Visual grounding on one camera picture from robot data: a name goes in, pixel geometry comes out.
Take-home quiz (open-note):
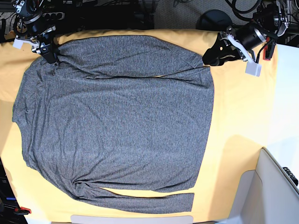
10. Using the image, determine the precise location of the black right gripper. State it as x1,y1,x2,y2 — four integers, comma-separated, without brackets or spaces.
25,17,59,64

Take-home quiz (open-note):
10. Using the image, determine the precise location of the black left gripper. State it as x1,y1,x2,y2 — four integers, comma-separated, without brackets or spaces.
202,23,266,66

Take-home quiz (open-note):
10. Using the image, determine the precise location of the grey long-sleeve T-shirt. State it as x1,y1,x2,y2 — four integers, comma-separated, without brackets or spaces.
12,35,214,214

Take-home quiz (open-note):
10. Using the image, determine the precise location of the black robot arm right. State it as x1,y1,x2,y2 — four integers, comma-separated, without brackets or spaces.
13,0,59,64

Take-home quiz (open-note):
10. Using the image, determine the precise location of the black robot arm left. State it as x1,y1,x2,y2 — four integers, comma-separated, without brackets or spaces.
202,0,289,66

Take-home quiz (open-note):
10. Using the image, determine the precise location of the black round stand base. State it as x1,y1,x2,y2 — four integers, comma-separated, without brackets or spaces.
196,9,233,32

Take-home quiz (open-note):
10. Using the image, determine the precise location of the black power strip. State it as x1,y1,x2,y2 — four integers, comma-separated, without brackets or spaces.
43,12,65,21

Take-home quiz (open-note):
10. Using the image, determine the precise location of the red black clamp right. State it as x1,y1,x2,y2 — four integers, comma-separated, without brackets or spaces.
263,37,276,61

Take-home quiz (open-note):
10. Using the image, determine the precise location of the red black clamp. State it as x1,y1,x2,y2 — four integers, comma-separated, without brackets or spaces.
14,207,31,215
263,37,276,61

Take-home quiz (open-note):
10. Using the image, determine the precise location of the black remote control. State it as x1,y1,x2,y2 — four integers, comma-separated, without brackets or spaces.
283,167,299,186

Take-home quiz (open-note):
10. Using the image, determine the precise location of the white storage bin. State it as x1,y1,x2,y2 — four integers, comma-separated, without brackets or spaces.
226,148,299,224

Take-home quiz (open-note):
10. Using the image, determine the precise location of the red black clamp left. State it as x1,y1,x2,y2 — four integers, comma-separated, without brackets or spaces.
14,207,31,215

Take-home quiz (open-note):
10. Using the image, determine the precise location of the white tray edge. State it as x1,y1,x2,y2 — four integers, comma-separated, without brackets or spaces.
71,215,193,224

